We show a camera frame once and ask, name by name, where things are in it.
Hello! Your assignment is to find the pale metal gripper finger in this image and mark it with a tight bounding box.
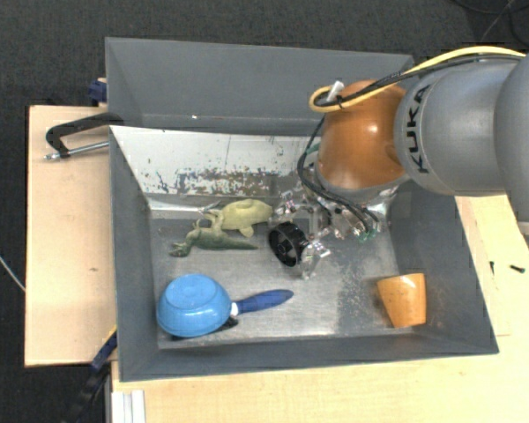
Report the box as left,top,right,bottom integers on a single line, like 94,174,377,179
274,189,304,225
298,237,333,281

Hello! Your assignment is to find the pale green toy animal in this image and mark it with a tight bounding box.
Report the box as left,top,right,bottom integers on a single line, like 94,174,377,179
197,198,275,239

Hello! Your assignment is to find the grey metal bin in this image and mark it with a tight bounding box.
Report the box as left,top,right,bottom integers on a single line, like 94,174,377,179
104,36,500,382

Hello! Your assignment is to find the dark green toy dinosaur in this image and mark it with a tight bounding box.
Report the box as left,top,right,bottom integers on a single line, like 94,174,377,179
168,218,260,258

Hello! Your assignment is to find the orange cup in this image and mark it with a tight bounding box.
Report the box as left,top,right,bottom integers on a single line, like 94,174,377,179
376,272,428,330

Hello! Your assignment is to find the blue toy pan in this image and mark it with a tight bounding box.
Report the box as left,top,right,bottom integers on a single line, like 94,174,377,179
155,273,295,339

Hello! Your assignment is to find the black ribbed ring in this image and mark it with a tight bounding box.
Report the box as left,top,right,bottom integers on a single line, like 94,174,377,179
268,221,310,269

